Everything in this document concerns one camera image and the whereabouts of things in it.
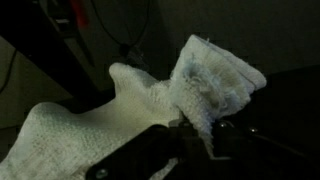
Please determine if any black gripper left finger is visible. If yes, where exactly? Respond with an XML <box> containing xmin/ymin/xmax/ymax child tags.
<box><xmin>85</xmin><ymin>123</ymin><xmax>212</xmax><ymax>180</ymax></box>

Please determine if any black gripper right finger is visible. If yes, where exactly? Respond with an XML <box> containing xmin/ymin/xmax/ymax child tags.
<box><xmin>186</xmin><ymin>119</ymin><xmax>320</xmax><ymax>180</ymax></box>

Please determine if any white terry towel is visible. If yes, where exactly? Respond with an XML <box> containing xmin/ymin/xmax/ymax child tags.
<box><xmin>0</xmin><ymin>34</ymin><xmax>268</xmax><ymax>180</ymax></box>

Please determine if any dark board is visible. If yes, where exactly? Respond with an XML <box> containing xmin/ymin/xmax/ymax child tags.
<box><xmin>0</xmin><ymin>0</ymin><xmax>118</xmax><ymax>114</ymax></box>

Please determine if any orange black clamp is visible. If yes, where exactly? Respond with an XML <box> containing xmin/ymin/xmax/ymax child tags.
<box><xmin>69</xmin><ymin>0</ymin><xmax>90</xmax><ymax>30</ymax></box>

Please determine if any black floor cable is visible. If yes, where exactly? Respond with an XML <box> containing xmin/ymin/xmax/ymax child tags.
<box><xmin>89</xmin><ymin>0</ymin><xmax>152</xmax><ymax>59</ymax></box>

